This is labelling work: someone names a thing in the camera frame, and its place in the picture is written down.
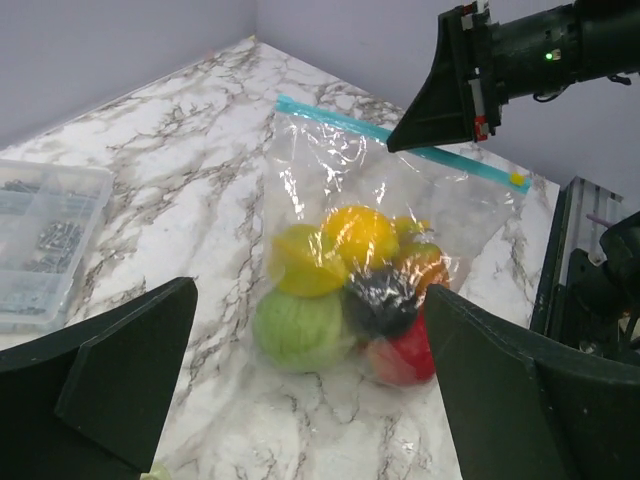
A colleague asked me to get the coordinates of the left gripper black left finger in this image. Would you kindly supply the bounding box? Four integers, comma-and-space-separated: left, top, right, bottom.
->
1, 277, 198, 479

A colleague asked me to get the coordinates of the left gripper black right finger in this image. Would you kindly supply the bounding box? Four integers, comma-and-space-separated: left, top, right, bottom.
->
424, 285, 639, 480

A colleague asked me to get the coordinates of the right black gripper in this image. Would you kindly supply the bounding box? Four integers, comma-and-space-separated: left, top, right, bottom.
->
387, 1, 639, 152

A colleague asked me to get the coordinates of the red toy apple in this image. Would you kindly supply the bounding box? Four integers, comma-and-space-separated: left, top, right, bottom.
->
365, 311, 436, 387

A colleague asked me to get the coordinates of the orange toy fruit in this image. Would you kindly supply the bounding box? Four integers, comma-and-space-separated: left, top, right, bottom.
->
322, 205, 399, 269

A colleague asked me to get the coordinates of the clear zip top bag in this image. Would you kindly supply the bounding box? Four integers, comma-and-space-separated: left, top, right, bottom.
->
250, 96, 530, 387

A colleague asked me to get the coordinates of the dark purple toy fruit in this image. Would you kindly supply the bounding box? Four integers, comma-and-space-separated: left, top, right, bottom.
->
342, 268, 420, 339

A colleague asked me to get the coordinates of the green toy cabbage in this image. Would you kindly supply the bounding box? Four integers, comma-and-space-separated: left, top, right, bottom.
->
252, 290, 355, 373

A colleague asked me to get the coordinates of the yellow toy banana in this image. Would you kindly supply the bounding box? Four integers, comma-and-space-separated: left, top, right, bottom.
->
391, 216, 431, 241

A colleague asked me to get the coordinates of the clear plastic compartment box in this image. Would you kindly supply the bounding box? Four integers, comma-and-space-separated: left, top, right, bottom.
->
1, 160, 114, 334

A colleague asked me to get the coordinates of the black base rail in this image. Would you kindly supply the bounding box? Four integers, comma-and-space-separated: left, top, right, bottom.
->
529, 177, 628, 341

